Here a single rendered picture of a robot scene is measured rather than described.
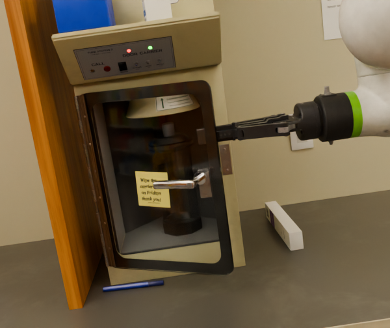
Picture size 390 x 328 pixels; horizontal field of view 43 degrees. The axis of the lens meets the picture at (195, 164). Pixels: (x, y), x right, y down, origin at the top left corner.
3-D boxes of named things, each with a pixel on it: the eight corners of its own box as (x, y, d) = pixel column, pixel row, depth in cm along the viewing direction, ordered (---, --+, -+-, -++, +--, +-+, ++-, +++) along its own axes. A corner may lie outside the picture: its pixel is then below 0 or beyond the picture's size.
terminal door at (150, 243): (111, 266, 115) (78, 93, 106) (235, 274, 102) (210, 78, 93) (109, 267, 114) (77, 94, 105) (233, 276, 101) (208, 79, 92)
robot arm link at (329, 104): (355, 146, 95) (339, 138, 104) (351, 85, 93) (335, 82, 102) (324, 150, 95) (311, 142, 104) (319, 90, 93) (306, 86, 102)
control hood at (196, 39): (71, 84, 106) (62, 36, 104) (221, 63, 106) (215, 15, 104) (59, 88, 95) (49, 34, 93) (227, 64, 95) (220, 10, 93)
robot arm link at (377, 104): (431, 134, 94) (405, 131, 105) (425, 67, 92) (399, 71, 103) (357, 144, 94) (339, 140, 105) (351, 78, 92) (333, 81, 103)
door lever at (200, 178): (164, 184, 102) (162, 172, 102) (207, 183, 98) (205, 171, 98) (152, 192, 97) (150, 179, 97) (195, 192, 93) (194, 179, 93)
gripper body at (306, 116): (309, 99, 102) (264, 105, 102) (321, 102, 94) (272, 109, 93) (312, 135, 103) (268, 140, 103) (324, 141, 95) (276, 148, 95)
